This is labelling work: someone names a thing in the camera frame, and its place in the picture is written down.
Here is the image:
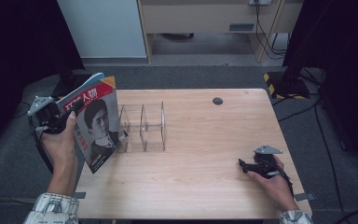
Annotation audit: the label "white cabinet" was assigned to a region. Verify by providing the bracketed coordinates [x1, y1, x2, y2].
[56, 0, 147, 60]

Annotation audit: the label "person's right hand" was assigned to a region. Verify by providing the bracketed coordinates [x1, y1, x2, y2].
[247, 156, 299, 211]

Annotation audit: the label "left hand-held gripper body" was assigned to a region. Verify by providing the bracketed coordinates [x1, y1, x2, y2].
[27, 95, 72, 135]

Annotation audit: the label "black stand base striped tape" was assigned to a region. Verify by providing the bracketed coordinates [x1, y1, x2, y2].
[263, 69, 311, 101]

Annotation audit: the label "black hanging cables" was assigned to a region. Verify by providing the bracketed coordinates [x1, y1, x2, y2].
[254, 3, 290, 61]

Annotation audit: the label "left hand-held gripper cable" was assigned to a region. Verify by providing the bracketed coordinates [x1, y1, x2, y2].
[27, 116, 54, 174]

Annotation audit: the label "long black floor cable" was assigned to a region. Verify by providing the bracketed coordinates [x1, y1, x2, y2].
[312, 102, 358, 224]

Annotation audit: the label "black curtain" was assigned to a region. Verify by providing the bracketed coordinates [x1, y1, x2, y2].
[0, 0, 86, 158]
[282, 0, 358, 180]

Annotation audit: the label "magazine with portrait cover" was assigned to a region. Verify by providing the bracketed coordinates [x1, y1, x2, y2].
[55, 72, 129, 175]

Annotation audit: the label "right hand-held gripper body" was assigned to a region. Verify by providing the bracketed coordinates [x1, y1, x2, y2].
[253, 144, 284, 179]

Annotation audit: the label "person's left hand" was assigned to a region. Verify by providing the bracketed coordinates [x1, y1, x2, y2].
[40, 111, 79, 173]

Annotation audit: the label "clear acrylic magazine rack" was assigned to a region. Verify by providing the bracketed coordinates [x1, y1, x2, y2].
[117, 101, 168, 154]

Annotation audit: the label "right hand-held gripper cable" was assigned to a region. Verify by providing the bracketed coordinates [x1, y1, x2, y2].
[271, 166, 295, 199]

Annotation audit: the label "hand-held gripper cable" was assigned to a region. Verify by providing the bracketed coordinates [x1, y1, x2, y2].
[271, 166, 295, 199]
[27, 116, 54, 174]

